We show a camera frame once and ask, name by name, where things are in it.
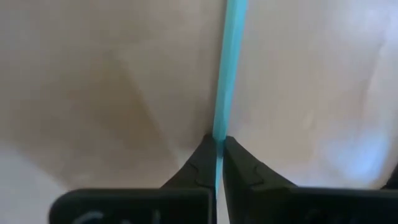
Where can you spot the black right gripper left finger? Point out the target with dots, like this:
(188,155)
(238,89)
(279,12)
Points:
(199,168)

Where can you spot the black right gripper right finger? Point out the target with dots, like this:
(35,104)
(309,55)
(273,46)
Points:
(248,189)

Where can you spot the teal pencil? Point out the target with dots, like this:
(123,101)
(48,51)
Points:
(230,62)

